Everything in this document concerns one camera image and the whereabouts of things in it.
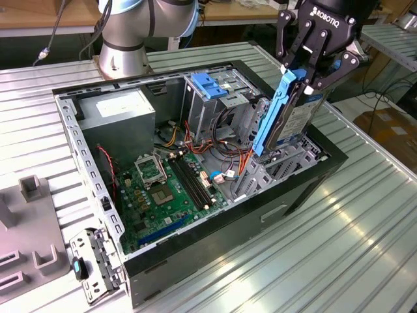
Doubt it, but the orange red wire bundle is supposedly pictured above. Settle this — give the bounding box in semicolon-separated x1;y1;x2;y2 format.
184;120;260;175

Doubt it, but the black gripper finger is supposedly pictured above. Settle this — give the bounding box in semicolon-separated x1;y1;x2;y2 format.
305;29;361;95
276;9;313;71

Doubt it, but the large brown cardboard box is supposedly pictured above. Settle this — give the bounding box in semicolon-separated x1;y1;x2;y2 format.
353;109;417;160

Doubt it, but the black latch blue stripe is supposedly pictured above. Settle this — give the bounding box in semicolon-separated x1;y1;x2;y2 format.
71;256;89;281

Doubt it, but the metal slot retainer bracket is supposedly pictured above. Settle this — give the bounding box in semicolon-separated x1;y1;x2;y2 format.
69;227;128;306

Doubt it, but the black open PC case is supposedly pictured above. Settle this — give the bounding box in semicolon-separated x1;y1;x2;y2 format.
51;59;349;309

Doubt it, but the black RAM slot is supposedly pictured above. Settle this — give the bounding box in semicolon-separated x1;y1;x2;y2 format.
180;155;216;205
167;158;205;212
176;156;212;207
171;156;209;210

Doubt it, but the square chipset heat sink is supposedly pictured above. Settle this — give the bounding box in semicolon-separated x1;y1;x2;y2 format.
150;185;175;207

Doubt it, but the grey metal disk bay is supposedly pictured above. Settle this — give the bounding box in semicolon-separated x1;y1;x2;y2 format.
231;97;328;205

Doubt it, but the metal slat side table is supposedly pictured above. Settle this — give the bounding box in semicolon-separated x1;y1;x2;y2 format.
358;24;417;95

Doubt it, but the CPU socket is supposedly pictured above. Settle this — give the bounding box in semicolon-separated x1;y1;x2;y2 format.
134;153;168;189

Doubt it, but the grey parts rack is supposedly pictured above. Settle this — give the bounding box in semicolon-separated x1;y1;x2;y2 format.
0;175;72;296

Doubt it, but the yellow black wire bundle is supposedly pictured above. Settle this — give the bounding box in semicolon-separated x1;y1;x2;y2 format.
162;126;180;147

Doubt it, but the blue expansion slot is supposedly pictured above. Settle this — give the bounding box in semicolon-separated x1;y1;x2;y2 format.
136;213;190;247

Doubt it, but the wooden desk white frame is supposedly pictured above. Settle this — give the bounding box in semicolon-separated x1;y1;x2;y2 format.
0;0;394;63

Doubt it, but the black cable metal connector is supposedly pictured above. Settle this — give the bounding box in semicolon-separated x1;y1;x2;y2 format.
32;0;113;68

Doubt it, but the grey power supply unit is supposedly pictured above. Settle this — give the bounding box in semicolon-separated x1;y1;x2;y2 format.
76;88;157;168

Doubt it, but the hard disk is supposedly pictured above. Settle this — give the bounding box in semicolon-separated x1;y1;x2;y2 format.
252;67;332;157

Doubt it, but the square brown base plate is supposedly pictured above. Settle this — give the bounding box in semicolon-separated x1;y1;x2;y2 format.
92;54;154;81

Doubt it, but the green motherboard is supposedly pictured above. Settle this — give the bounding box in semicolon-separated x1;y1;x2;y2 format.
115;151;229;256

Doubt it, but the grey optical drive cage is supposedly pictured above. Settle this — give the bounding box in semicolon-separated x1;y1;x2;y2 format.
180;68;261;146

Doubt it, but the short blue wire white plug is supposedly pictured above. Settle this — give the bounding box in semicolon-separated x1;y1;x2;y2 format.
208;168;240;185

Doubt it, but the blue plastic drive latch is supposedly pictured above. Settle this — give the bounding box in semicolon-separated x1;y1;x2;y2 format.
191;72;229;100

